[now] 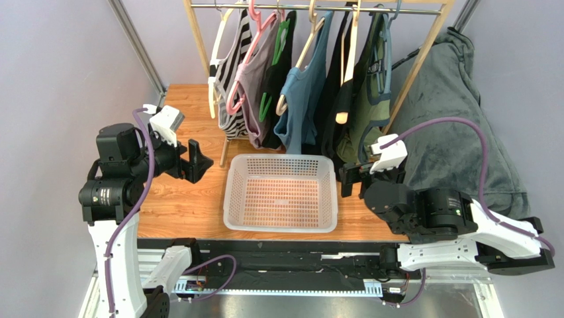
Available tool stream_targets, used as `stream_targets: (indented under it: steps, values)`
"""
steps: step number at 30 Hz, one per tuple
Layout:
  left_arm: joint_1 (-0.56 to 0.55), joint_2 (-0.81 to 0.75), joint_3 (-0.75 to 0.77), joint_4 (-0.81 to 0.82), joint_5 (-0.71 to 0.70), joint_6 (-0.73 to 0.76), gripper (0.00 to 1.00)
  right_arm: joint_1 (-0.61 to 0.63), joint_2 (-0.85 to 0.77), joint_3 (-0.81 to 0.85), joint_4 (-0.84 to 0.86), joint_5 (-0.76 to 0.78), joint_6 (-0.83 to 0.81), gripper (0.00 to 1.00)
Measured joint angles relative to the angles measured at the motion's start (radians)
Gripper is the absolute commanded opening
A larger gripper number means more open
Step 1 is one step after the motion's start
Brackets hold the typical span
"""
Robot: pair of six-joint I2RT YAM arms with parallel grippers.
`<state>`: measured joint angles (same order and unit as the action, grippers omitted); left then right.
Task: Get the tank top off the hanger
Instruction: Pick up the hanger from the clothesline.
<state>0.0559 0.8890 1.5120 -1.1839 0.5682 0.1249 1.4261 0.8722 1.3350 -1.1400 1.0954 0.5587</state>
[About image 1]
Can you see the white plastic basket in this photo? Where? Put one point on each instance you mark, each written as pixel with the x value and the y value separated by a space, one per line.
pixel 281 193

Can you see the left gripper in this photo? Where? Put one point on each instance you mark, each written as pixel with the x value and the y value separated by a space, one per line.
pixel 193 169

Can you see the aluminium frame post left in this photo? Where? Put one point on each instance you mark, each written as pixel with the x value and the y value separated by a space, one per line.
pixel 131 33

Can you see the beige wooden hanger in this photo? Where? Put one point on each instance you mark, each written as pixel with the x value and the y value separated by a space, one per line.
pixel 316 25

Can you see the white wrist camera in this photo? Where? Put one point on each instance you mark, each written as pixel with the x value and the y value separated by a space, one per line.
pixel 391 152
pixel 165 121

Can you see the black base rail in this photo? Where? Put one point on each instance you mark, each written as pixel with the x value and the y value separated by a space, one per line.
pixel 285 265

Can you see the black garment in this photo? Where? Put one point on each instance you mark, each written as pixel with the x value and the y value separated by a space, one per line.
pixel 334 108

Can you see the grey fleece blanket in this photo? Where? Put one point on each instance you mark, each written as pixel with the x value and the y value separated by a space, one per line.
pixel 459 150

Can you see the aluminium frame post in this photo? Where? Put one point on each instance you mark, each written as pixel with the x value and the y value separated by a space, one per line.
pixel 131 33
pixel 465 14

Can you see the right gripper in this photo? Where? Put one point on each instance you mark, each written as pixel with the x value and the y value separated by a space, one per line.
pixel 353 177

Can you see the black white striped tank top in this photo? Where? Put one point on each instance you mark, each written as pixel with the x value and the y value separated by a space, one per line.
pixel 235 126

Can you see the olive green tank top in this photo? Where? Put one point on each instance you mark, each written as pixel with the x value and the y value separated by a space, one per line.
pixel 347 148

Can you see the aluminium frame post right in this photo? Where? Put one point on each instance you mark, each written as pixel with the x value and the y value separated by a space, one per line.
pixel 465 14

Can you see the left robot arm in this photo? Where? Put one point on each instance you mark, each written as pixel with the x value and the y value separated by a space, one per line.
pixel 117 185

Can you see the mauve tank top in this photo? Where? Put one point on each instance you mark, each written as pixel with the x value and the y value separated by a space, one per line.
pixel 251 77

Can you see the light wooden hanger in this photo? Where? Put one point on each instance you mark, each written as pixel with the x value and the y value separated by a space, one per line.
pixel 350 57

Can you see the teal plastic hanger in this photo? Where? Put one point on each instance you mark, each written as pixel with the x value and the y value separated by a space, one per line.
pixel 375 94

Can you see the cream plastic hanger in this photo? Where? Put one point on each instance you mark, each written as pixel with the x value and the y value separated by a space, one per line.
pixel 234 26

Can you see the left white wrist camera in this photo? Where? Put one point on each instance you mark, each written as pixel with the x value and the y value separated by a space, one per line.
pixel 165 121

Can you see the green plastic hanger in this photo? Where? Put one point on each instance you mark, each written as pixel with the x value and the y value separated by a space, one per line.
pixel 279 48

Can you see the wooden clothes rack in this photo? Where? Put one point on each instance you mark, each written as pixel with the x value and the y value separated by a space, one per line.
pixel 438 23

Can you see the blue tank top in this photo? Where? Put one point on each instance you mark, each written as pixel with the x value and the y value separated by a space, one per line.
pixel 302 89

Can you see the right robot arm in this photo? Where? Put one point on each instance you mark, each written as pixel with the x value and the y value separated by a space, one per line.
pixel 445 228

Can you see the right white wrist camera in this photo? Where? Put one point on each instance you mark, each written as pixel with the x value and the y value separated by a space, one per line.
pixel 391 152

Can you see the pink plastic hanger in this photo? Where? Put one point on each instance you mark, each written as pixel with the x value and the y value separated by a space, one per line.
pixel 276 15

